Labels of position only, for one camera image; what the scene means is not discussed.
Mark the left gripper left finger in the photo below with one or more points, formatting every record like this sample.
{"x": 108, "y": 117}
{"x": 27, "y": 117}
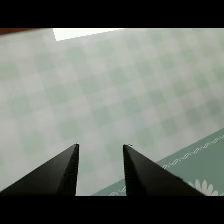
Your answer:
{"x": 55, "y": 176}

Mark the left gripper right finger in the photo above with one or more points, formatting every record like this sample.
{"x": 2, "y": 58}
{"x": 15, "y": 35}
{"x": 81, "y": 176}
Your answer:
{"x": 146, "y": 178}

